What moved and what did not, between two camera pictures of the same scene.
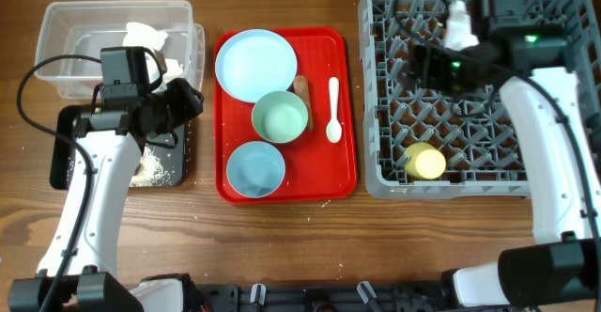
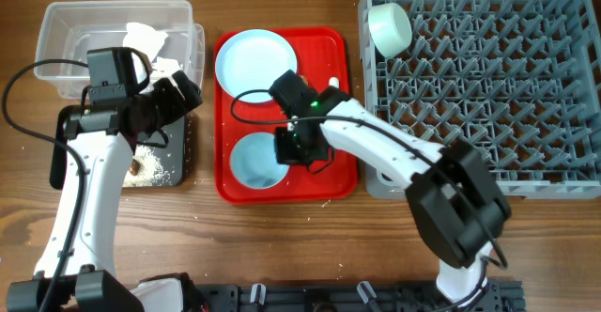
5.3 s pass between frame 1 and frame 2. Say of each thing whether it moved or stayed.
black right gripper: moved
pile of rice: stayed
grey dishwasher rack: stayed
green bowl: moved
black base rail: stayed
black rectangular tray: stayed
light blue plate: stayed
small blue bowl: moved
